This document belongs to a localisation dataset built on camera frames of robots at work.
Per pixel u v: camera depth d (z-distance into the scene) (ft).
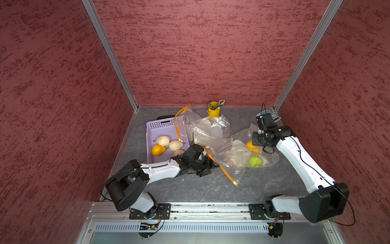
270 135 1.78
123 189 1.42
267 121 2.01
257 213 2.42
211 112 3.52
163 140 3.09
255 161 2.55
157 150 2.97
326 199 1.28
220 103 3.31
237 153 2.91
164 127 3.50
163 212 2.43
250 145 2.70
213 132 3.46
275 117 3.68
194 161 2.28
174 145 3.03
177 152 2.94
